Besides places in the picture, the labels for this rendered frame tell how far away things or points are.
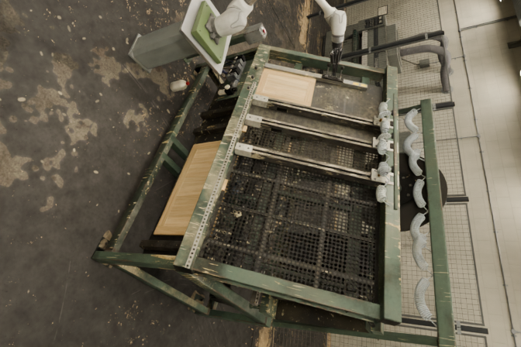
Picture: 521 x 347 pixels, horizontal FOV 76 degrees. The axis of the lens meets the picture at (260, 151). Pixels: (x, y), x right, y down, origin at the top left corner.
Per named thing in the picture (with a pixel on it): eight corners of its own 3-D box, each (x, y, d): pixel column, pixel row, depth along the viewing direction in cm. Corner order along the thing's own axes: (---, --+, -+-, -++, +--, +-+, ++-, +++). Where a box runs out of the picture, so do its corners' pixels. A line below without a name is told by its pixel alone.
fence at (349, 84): (265, 66, 311) (265, 62, 308) (366, 87, 304) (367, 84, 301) (263, 69, 308) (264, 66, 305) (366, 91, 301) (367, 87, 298)
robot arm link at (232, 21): (211, 22, 247) (236, 12, 237) (218, 11, 259) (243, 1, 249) (222, 41, 257) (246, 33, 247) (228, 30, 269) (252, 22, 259)
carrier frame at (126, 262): (196, 64, 363) (262, 44, 323) (253, 144, 453) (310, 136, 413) (90, 258, 235) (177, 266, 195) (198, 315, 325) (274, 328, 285)
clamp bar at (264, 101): (254, 97, 285) (256, 77, 266) (392, 128, 276) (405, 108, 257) (251, 106, 280) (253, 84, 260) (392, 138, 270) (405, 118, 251)
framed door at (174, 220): (194, 146, 308) (194, 144, 307) (245, 138, 282) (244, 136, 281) (154, 235, 256) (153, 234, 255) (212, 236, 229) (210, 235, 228)
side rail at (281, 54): (270, 55, 331) (271, 46, 322) (381, 78, 322) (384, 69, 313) (269, 58, 327) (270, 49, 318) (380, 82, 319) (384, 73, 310)
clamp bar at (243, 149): (237, 146, 254) (238, 125, 235) (392, 182, 245) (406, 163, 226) (233, 156, 249) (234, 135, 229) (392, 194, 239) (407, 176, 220)
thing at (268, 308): (277, 225, 284) (381, 225, 243) (284, 232, 294) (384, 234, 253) (258, 311, 243) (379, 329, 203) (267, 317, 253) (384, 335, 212)
